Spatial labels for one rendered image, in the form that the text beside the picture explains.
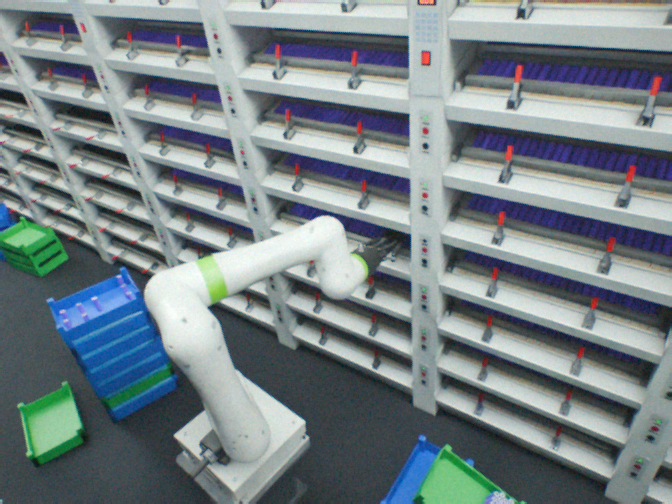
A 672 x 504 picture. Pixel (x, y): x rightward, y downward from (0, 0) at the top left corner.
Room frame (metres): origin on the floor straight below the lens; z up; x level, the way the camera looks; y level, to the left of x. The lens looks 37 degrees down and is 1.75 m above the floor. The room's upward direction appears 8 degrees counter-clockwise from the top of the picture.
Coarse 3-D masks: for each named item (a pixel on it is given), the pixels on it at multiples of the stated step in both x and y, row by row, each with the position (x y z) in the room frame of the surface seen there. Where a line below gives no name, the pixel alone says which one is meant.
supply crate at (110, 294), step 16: (96, 288) 1.62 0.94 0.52; (112, 288) 1.65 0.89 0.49; (128, 288) 1.64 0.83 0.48; (48, 304) 1.52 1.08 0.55; (64, 304) 1.56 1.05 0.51; (112, 304) 1.55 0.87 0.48; (128, 304) 1.49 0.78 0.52; (144, 304) 1.51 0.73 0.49; (80, 320) 1.48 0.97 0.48; (96, 320) 1.43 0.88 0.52; (112, 320) 1.45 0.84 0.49; (64, 336) 1.37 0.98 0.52; (80, 336) 1.39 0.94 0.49
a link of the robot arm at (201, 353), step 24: (168, 312) 0.84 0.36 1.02; (192, 312) 0.82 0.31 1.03; (168, 336) 0.78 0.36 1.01; (192, 336) 0.76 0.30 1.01; (216, 336) 0.79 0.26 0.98; (192, 360) 0.75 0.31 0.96; (216, 360) 0.77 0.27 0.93; (216, 384) 0.77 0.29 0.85; (240, 384) 0.82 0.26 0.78; (216, 408) 0.77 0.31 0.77; (240, 408) 0.78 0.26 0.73; (216, 432) 0.84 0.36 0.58; (240, 432) 0.77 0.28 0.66; (264, 432) 0.80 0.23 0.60; (240, 456) 0.76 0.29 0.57
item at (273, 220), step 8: (280, 200) 1.70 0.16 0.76; (288, 200) 1.74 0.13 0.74; (280, 208) 1.69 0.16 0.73; (288, 208) 1.71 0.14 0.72; (272, 216) 1.66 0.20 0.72; (272, 224) 1.65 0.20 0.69; (280, 224) 1.64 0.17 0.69; (272, 232) 1.64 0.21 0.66; (280, 232) 1.60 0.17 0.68; (352, 248) 1.43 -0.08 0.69; (384, 264) 1.32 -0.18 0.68; (392, 264) 1.31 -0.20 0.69; (400, 264) 1.31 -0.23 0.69; (408, 264) 1.30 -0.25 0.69; (384, 272) 1.33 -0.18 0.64; (392, 272) 1.31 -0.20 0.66; (400, 272) 1.28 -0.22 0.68; (408, 272) 1.27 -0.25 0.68; (408, 280) 1.27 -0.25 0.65
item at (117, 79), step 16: (80, 0) 2.08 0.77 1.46; (96, 16) 2.11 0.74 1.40; (96, 32) 2.09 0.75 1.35; (112, 32) 2.14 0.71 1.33; (112, 80) 2.08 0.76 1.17; (128, 80) 2.14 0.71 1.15; (112, 96) 2.10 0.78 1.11; (112, 112) 2.13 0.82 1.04; (128, 128) 2.08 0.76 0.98; (128, 144) 2.11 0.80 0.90; (144, 160) 2.09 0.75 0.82; (144, 176) 2.09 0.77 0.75; (160, 208) 2.09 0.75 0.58; (160, 224) 2.10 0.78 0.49; (160, 240) 2.13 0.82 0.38; (176, 240) 2.11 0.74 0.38
